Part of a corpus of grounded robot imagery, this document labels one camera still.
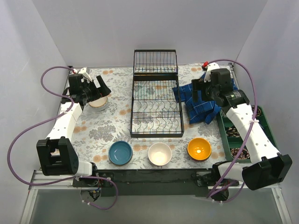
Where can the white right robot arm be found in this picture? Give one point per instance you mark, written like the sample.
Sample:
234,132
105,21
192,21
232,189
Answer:
268,165

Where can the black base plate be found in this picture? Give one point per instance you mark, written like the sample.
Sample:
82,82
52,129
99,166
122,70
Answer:
149,182

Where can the white bowl with blue leaves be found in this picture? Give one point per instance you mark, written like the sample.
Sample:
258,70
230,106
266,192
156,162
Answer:
99,104

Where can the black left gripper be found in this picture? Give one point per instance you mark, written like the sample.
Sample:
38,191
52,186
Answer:
97,88

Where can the blue ceramic bowl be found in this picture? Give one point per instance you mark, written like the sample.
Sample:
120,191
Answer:
120,153

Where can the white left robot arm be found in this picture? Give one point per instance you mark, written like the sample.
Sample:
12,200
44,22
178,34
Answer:
56,154

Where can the aluminium frame rail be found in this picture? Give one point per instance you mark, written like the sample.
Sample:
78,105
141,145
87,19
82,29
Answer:
38,177

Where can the white ceramic bowl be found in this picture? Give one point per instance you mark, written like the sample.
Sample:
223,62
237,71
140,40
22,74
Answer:
159,154

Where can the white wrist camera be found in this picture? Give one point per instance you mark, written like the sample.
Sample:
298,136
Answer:
207,68
85,72

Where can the orange ceramic bowl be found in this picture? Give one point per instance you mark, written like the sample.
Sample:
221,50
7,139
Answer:
199,149

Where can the black wire dish rack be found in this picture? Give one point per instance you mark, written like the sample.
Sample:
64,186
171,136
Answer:
156,111

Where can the green compartment tray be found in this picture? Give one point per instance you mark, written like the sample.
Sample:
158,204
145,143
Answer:
230,137

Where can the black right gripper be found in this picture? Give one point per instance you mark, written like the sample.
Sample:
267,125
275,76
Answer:
199,88

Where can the floral table mat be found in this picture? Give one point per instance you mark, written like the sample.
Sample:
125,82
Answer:
96,130

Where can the blue plaid shirt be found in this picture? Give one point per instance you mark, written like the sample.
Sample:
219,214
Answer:
199,111

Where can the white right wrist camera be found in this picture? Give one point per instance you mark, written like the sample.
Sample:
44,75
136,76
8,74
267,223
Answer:
207,68

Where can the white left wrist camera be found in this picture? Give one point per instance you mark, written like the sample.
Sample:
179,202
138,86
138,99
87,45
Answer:
85,72

